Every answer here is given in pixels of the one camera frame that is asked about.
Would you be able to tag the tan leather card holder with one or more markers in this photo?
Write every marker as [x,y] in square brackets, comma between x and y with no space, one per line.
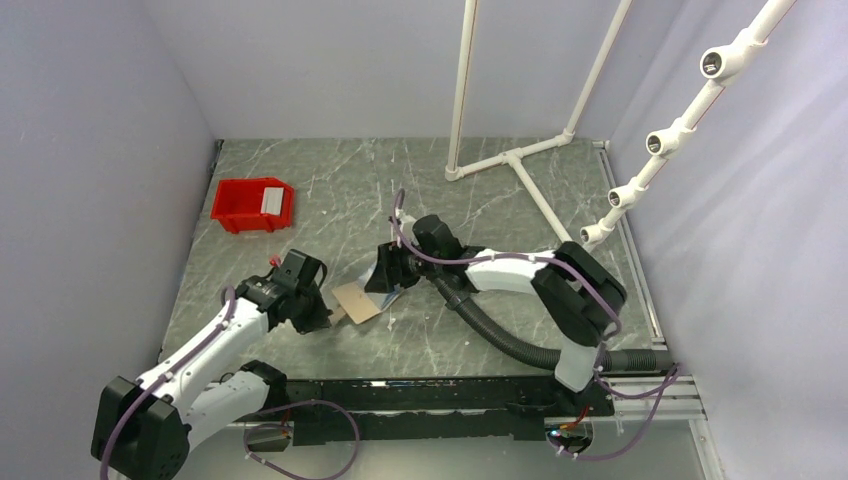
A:
[359,305]

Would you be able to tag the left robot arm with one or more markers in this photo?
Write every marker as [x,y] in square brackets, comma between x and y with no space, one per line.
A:
[146,426]

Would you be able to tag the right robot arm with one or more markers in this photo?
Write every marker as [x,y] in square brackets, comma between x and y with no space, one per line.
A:
[580,296]

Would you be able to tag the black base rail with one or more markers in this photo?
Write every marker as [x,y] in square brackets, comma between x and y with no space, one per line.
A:
[518,407]

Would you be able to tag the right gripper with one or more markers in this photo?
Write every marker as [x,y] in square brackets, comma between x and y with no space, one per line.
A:
[388,272]

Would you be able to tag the red plastic bin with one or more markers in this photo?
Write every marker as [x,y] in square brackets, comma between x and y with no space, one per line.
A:
[237,202]

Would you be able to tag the stack of white cards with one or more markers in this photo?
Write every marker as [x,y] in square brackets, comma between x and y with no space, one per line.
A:
[272,201]

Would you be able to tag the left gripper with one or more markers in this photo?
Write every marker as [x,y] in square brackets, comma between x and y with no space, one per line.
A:
[318,319]

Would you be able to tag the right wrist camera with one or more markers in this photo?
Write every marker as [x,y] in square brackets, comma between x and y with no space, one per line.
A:
[435,238]

